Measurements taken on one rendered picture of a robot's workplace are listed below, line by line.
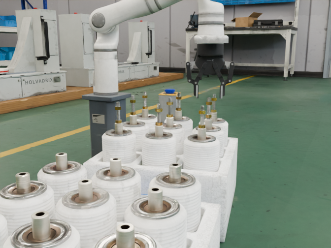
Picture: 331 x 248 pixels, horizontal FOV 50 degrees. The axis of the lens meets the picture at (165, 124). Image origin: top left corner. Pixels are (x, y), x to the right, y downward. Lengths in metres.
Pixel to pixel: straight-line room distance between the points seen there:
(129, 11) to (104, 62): 0.22
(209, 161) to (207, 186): 0.07
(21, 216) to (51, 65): 2.82
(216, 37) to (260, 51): 5.29
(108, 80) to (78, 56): 2.35
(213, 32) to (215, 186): 0.41
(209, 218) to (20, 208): 0.33
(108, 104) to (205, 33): 0.56
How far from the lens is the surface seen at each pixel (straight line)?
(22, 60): 3.30
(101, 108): 1.41
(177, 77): 5.28
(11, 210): 0.63
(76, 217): 0.56
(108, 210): 0.57
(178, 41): 6.73
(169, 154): 0.95
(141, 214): 0.53
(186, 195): 0.63
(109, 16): 1.39
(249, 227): 1.05
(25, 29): 3.39
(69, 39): 3.82
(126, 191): 0.67
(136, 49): 4.76
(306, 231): 1.08
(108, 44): 1.41
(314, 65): 6.12
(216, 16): 1.01
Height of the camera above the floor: 0.49
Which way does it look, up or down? 12 degrees down
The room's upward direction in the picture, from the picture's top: straight up
